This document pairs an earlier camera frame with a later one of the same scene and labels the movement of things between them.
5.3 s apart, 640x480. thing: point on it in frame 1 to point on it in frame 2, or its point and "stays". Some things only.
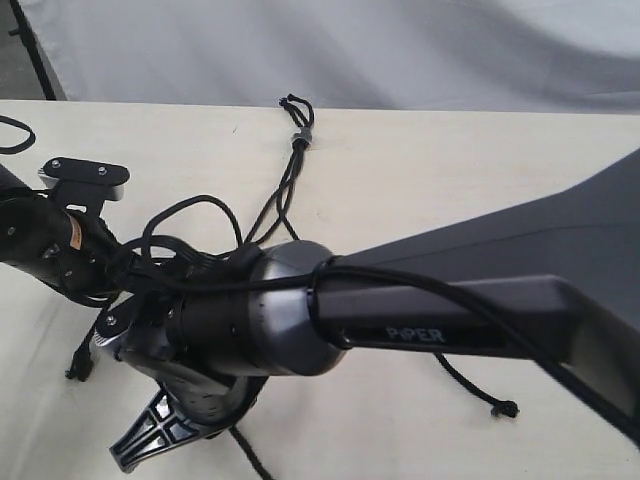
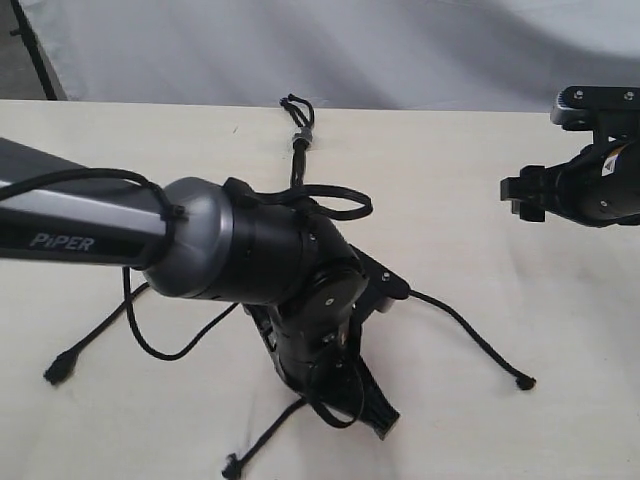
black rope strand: x=302 y=124 to x=522 y=381
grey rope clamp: x=305 y=134 stays
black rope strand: x=288 y=172 to x=61 y=368
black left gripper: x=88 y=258 to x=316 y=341
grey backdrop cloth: x=520 y=56 stays
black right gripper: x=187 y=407 to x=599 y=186
